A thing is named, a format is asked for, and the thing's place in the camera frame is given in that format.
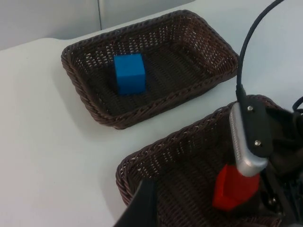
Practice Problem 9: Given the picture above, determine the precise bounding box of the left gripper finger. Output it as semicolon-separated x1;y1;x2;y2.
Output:
115;179;158;227

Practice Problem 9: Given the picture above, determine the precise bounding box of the red cube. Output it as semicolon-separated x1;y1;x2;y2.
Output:
212;164;261;211

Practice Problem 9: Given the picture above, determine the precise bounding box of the blue cube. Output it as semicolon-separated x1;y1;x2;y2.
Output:
113;53;146;96

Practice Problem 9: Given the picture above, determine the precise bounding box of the dark brown wicker basket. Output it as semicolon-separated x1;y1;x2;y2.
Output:
61;9;240;130
115;94;288;227

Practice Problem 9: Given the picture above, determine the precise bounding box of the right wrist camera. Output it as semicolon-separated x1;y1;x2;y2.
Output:
229;94;273;177

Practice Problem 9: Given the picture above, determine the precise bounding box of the black cable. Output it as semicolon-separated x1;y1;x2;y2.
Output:
236;0;285;103
292;96;303;115

